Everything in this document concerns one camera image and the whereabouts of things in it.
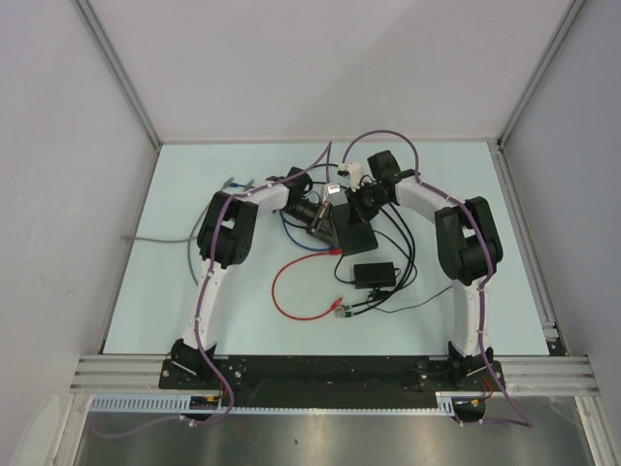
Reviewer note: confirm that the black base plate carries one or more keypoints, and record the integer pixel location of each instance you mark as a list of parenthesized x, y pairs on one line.
[(423, 373)]

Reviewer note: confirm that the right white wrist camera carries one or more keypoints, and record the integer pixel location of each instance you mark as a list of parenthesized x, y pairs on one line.
[(353, 172)]

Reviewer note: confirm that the black network switch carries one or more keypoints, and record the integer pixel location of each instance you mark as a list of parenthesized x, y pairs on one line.
[(353, 237)]

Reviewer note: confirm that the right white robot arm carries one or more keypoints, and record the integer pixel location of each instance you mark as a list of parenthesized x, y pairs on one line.
[(469, 251)]

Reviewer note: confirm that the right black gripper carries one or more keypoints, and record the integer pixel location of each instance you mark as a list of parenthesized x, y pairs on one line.
[(353, 200)]

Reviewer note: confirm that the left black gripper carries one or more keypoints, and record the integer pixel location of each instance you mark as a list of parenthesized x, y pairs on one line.
[(321, 226)]

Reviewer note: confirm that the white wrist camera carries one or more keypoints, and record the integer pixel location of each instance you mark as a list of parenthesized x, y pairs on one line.
[(353, 172), (330, 189)]

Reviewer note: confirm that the aluminium frame rail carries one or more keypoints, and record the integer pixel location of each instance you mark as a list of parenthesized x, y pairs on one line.
[(524, 375)]

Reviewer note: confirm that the black power adapter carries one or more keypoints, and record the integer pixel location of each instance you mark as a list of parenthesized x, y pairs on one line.
[(374, 275)]

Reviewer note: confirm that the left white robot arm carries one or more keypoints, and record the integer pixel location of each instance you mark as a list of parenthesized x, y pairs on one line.
[(224, 242)]

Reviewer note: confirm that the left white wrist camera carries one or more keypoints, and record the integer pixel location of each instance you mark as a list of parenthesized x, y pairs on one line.
[(330, 189)]

